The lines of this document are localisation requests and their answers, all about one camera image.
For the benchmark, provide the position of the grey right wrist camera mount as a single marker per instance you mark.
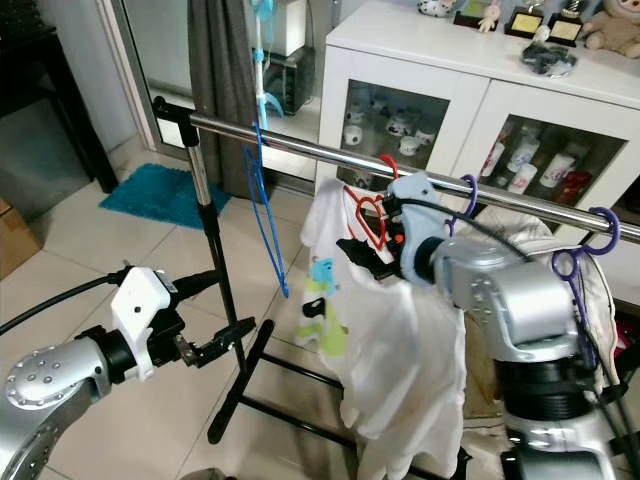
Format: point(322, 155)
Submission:
point(422, 225)

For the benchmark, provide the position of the red plastic hanger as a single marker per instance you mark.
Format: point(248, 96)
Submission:
point(391, 162)

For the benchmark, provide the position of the black desk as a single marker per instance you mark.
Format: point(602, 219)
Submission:
point(25, 50)

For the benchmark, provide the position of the brown cardboard box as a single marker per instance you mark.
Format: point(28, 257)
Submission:
point(18, 240)

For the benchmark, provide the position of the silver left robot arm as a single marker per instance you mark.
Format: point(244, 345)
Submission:
point(60, 400)

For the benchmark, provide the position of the aluminium sliding glass door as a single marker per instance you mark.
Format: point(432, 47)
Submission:
point(160, 60)

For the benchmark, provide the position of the purple plastic hanger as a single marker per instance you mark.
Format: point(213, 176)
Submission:
point(472, 190)
point(615, 228)

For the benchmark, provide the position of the black bag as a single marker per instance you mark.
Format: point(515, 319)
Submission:
point(548, 60)

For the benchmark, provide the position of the dark plaque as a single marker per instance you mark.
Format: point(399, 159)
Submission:
point(468, 14)

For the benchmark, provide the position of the blue plastic hanger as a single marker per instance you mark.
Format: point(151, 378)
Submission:
point(285, 290)

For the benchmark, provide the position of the brown plush toy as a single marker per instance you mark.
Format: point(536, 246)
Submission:
point(615, 32)

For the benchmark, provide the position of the white spotted ceramic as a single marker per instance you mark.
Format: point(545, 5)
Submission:
point(435, 6)

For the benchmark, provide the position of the grey curtain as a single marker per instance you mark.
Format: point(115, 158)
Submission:
point(225, 60)

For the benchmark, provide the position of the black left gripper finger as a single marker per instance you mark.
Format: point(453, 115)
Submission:
point(196, 283)
point(228, 340)

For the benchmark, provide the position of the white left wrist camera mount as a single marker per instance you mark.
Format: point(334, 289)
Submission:
point(145, 300)

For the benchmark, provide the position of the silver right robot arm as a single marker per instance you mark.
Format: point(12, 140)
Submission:
point(520, 300)

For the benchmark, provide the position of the white glass-door cabinet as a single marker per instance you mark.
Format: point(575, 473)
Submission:
point(470, 75)

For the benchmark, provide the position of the white cartoon print t-shirt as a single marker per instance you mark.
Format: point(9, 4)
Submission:
point(400, 370)

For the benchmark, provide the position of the teal floor mat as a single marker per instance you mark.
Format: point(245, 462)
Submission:
point(155, 195)

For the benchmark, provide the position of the small doll figurine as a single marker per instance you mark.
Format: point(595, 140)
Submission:
point(490, 15)

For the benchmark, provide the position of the metal clothes rack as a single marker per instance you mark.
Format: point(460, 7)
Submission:
point(320, 152)

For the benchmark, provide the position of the turquoise plastic hanger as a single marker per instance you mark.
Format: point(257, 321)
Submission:
point(263, 12)

